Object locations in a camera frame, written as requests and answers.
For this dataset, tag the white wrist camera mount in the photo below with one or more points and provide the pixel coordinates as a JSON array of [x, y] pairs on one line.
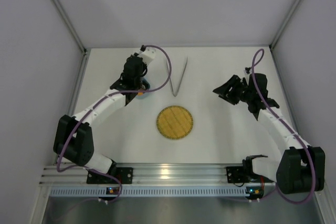
[[147, 54], [247, 71]]

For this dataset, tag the slotted grey cable duct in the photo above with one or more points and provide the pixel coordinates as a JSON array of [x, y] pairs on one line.
[[151, 191]]

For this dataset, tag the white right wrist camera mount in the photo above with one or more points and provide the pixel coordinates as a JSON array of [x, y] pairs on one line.
[[247, 71]]

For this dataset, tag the light blue lunch box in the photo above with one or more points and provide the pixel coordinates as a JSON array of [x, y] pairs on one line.
[[144, 87]]

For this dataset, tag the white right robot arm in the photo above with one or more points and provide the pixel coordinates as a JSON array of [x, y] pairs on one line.
[[301, 166]]

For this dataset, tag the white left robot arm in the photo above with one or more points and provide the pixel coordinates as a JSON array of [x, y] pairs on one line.
[[74, 137]]

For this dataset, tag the round bamboo plate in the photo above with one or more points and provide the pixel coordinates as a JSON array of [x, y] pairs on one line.
[[174, 122]]

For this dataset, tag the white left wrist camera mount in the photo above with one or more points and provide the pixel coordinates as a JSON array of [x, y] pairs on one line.
[[147, 54]]

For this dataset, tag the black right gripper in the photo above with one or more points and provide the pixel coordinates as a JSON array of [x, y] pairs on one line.
[[233, 91]]

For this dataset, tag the metal tongs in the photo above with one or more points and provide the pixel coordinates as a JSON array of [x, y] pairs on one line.
[[179, 66]]

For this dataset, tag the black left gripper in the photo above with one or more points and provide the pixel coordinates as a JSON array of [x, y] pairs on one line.
[[142, 87]]

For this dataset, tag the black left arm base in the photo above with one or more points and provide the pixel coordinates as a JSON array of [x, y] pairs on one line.
[[123, 174]]

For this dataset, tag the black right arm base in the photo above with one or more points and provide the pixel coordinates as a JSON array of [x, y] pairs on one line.
[[238, 175]]

